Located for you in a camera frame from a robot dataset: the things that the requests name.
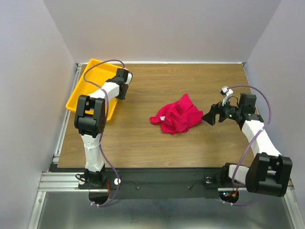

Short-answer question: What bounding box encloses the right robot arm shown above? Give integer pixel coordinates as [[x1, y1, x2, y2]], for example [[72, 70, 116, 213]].
[[202, 90, 293, 197]]

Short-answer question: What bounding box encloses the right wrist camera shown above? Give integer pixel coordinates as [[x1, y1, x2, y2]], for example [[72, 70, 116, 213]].
[[220, 86, 234, 106]]

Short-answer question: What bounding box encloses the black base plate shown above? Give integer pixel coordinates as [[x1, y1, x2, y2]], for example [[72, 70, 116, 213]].
[[50, 167, 234, 202]]

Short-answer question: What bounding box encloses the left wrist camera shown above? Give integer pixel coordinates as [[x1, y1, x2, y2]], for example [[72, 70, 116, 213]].
[[125, 72, 133, 85]]

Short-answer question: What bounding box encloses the yellow plastic tray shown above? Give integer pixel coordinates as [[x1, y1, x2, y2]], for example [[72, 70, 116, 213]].
[[66, 59, 130, 121]]

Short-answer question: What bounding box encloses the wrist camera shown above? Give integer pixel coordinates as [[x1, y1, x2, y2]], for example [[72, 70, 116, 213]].
[[220, 86, 234, 106], [125, 72, 133, 85]]

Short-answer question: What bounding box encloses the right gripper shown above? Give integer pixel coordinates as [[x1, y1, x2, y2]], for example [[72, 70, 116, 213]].
[[200, 96, 242, 125]]

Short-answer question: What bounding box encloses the aluminium frame rail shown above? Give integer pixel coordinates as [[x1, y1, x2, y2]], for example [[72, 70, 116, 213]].
[[38, 172, 79, 192]]

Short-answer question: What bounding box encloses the silver knob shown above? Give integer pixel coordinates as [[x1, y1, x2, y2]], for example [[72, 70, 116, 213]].
[[205, 177, 212, 184]]

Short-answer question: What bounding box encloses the white knob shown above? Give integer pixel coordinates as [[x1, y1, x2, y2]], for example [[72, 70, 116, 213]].
[[114, 178, 121, 185]]

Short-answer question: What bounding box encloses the left aluminium side rail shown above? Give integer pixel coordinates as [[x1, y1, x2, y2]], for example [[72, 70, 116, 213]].
[[52, 63, 83, 164]]

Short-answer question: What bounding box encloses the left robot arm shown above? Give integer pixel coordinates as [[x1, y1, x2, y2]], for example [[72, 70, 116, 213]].
[[74, 68, 132, 188]]

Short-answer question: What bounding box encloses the red t shirt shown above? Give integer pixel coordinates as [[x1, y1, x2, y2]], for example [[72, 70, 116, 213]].
[[150, 94, 203, 135]]

